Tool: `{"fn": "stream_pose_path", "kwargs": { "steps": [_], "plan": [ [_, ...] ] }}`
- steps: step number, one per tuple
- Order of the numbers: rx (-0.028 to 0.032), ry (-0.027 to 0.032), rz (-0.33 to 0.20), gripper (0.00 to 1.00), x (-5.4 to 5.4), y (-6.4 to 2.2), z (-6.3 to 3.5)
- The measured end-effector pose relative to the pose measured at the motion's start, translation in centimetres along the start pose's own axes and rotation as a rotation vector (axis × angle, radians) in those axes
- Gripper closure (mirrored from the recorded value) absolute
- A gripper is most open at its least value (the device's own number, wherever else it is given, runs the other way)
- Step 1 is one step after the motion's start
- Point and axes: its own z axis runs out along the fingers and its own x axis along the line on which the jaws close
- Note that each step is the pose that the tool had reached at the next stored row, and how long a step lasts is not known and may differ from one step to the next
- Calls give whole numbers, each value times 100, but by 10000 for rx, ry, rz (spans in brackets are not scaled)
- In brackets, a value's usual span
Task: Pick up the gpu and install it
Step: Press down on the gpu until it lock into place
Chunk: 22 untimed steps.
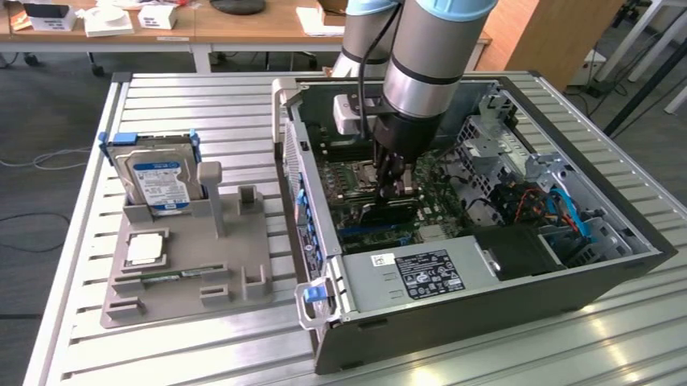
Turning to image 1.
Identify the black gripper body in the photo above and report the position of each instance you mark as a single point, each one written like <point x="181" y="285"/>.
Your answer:
<point x="402" y="134"/>

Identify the Nvidia graphics card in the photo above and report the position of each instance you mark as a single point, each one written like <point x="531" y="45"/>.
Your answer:
<point x="386" y="215"/>

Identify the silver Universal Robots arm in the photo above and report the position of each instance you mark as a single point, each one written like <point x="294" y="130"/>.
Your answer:
<point x="424" y="52"/>

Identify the metal CPU socket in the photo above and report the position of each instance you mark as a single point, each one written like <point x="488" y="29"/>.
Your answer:
<point x="362" y="175"/>

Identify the green motherboard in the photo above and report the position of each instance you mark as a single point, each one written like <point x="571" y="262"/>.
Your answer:
<point x="440" y="201"/>

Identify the blue expansion slot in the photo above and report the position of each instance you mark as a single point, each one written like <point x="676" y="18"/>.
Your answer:
<point x="370" y="232"/>

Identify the silver chipset heatsink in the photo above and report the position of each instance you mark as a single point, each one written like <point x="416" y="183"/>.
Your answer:
<point x="438" y="233"/>

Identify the silver disk bay cage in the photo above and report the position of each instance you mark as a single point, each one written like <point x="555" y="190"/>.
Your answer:
<point x="483" y="161"/>

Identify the silver power supply unit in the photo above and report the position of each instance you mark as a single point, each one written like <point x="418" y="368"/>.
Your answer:
<point x="375" y="281"/>

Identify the white paper stack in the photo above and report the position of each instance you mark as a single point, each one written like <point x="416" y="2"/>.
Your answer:
<point x="316" y="24"/>

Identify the blue case latch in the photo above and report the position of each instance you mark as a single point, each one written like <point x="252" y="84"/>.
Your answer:
<point x="315" y="293"/>

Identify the brown cardboard box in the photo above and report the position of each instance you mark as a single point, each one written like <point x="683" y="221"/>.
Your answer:
<point x="331" y="6"/>

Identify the wooden cabinet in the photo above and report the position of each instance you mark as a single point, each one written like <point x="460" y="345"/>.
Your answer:
<point x="547" y="40"/>

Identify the white floor device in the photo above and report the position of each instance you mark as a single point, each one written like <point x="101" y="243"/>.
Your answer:
<point x="587" y="68"/>

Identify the black open PC case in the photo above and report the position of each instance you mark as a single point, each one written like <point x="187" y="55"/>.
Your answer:
<point x="430" y="333"/>

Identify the hard disk with blue carrier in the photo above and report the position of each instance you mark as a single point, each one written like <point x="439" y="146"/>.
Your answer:
<point x="155" y="181"/>

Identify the black monitor base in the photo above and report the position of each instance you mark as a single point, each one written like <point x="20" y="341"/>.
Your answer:
<point x="236" y="6"/>

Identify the black slanted stand leg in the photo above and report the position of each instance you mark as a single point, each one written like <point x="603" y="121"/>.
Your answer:
<point x="648" y="90"/>

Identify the grey parts rack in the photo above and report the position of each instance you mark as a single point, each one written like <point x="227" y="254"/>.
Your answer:
<point x="188" y="289"/>

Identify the spare green RAM stick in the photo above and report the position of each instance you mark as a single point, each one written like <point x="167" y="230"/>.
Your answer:
<point x="171" y="275"/>

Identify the spare CPU silver lid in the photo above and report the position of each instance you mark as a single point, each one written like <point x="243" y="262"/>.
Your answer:
<point x="144" y="249"/>

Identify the small white printed box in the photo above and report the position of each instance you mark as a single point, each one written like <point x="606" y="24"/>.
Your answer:
<point x="155" y="18"/>

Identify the white box with round lid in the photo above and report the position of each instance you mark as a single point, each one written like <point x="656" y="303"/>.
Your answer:
<point x="107" y="24"/>

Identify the white box with black top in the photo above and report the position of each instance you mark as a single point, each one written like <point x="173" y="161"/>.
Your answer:
<point x="51" y="22"/>

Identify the orange book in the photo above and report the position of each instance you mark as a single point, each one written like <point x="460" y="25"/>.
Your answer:
<point x="20" y="18"/>

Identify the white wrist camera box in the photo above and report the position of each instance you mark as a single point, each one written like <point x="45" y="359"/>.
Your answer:
<point x="347" y="118"/>

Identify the black intrusion switch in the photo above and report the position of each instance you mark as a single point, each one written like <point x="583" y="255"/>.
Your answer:
<point x="304" y="145"/>

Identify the wooden desk white frame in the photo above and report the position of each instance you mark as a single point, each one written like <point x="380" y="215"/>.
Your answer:
<point x="64" y="35"/>
<point x="252" y="24"/>

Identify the grey disk bay bracket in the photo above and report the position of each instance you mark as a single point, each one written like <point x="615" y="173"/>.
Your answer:
<point x="611" y="237"/>

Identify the white table frame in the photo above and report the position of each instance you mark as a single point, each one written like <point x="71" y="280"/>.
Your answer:
<point x="632" y="38"/>

